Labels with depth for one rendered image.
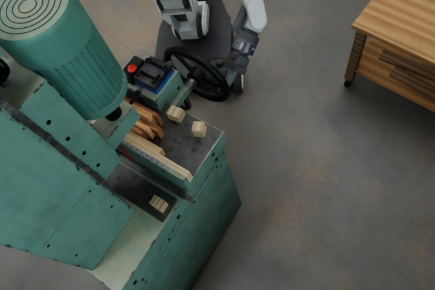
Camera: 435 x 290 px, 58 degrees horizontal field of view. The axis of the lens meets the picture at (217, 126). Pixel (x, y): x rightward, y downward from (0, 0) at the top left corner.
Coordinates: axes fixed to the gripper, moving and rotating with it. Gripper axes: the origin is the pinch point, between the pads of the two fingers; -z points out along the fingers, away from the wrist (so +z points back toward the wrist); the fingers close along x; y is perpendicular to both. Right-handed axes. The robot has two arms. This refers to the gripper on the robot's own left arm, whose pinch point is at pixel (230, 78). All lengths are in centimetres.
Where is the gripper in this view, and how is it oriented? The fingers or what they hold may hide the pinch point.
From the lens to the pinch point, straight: 152.3
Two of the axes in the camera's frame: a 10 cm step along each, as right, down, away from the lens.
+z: 3.9, -9.0, -1.8
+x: -4.1, -3.5, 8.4
